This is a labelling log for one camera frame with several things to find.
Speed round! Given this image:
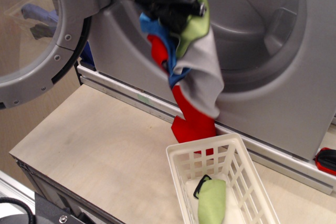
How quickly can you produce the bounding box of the grey round washer door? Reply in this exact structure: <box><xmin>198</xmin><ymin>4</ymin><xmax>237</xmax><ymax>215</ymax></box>
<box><xmin>1</xmin><ymin>0</ymin><xmax>110</xmax><ymax>109</ymax></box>

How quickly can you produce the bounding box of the grey washing machine body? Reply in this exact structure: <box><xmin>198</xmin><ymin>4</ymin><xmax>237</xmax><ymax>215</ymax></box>
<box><xmin>88</xmin><ymin>0</ymin><xmax>336</xmax><ymax>161</ymax></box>

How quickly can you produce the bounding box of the grey cloth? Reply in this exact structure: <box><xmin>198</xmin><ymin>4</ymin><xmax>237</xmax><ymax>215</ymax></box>
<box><xmin>174</xmin><ymin>28</ymin><xmax>224</xmax><ymax>119</ymax></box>

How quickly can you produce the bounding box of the green cloth with black trim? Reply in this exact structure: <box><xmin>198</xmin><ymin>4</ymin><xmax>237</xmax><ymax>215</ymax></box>
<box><xmin>193</xmin><ymin>175</ymin><xmax>226</xmax><ymax>224</ymax></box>

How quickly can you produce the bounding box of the blue cloth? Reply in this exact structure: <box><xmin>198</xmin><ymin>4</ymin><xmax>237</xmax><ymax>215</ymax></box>
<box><xmin>139</xmin><ymin>13</ymin><xmax>190</xmax><ymax>89</ymax></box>

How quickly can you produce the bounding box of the black cable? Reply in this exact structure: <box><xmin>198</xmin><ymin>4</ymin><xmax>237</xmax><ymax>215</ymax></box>
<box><xmin>0</xmin><ymin>197</ymin><xmax>35</xmax><ymax>224</ymax></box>

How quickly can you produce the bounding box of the red and black tool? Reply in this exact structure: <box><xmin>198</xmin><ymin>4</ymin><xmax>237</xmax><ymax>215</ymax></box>
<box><xmin>314</xmin><ymin>147</ymin><xmax>335</xmax><ymax>176</ymax></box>

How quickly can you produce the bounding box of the red cloth on table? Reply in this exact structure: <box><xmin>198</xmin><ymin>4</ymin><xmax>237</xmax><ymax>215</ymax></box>
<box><xmin>171</xmin><ymin>85</ymin><xmax>216</xmax><ymax>143</ymax></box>

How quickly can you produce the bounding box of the small red cloth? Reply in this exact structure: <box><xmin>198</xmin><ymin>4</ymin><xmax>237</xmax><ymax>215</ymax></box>
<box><xmin>147</xmin><ymin>35</ymin><xmax>169</xmax><ymax>76</ymax></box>

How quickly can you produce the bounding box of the white plastic laundry basket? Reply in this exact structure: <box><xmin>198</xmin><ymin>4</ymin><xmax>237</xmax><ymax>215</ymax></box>
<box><xmin>166</xmin><ymin>133</ymin><xmax>279</xmax><ymax>223</ymax></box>

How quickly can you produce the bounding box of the black metal bracket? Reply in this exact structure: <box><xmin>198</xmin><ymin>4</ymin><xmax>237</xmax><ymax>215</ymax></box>
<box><xmin>35</xmin><ymin>193</ymin><xmax>83</xmax><ymax>224</ymax></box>

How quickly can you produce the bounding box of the white aluminium base rail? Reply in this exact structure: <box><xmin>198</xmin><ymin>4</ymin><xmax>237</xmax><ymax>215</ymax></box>
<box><xmin>77</xmin><ymin>65</ymin><xmax>335</xmax><ymax>195</ymax></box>

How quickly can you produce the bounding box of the light green cloth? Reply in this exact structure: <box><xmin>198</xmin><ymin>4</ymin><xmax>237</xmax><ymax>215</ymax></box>
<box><xmin>175</xmin><ymin>0</ymin><xmax>210</xmax><ymax>59</ymax></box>

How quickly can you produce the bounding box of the blue object behind door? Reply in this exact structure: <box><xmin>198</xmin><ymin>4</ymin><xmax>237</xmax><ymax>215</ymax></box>
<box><xmin>21</xmin><ymin>4</ymin><xmax>58</xmax><ymax>27</ymax></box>

